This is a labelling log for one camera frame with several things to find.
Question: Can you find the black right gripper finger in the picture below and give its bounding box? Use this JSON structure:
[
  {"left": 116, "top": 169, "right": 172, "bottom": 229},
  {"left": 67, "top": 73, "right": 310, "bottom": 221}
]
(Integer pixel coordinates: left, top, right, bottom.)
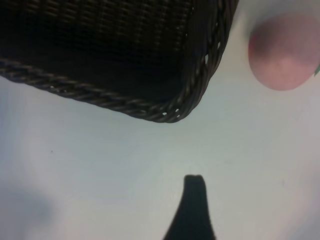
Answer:
[{"left": 162, "top": 174, "right": 217, "bottom": 240}]

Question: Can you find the dark brown wicker basket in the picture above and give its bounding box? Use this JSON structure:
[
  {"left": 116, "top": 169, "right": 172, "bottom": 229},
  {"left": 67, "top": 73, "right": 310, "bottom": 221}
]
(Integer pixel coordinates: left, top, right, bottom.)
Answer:
[{"left": 0, "top": 0, "right": 240, "bottom": 124}]

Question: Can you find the pink peach with green leaf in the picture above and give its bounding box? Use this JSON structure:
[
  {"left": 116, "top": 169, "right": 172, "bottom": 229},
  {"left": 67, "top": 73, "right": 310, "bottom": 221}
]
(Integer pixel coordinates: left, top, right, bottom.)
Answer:
[{"left": 248, "top": 13, "right": 320, "bottom": 91}]

